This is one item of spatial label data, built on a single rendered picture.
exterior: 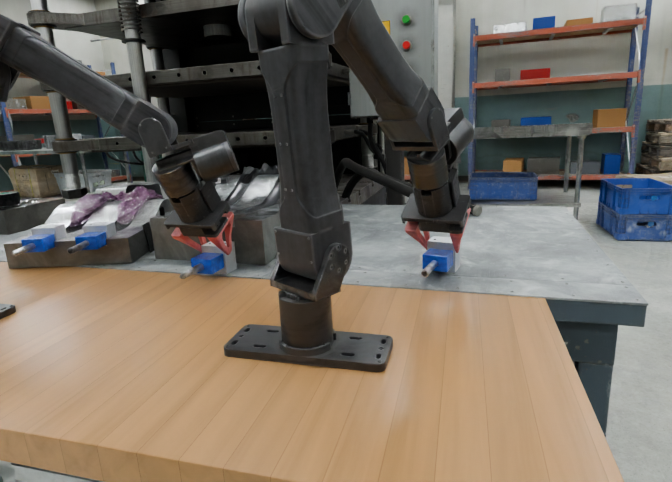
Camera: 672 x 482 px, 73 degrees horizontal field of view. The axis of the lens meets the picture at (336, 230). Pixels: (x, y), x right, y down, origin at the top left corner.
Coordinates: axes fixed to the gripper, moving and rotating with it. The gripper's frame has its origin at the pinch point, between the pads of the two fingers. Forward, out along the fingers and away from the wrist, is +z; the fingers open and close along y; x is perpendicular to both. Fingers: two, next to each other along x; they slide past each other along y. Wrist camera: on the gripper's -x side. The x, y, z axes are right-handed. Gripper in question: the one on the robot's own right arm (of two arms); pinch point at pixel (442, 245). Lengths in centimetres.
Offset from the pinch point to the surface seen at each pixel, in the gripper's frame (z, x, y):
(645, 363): 141, -77, -50
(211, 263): -8.9, 17.9, 35.7
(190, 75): -7, -71, 114
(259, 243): -4.4, 7.9, 33.3
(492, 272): 4.7, 0.8, -8.3
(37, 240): -16, 24, 73
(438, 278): 1.7, 6.1, -0.6
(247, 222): -8.1, 6.2, 35.5
